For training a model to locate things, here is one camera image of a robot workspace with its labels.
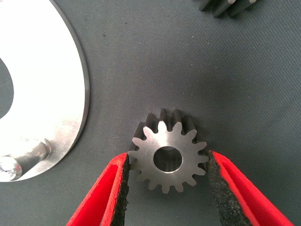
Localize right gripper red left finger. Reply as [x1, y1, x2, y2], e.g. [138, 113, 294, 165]
[66, 152, 130, 226]

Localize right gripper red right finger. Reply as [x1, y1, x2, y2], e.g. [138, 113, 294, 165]
[206, 150, 296, 226]

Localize steel planetary gear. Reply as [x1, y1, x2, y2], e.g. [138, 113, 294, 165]
[198, 0, 258, 19]
[127, 108, 210, 194]

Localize round metal carrier plate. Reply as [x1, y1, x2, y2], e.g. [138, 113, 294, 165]
[0, 0, 91, 182]

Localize dark grey table cloth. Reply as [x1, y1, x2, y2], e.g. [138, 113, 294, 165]
[0, 0, 301, 226]

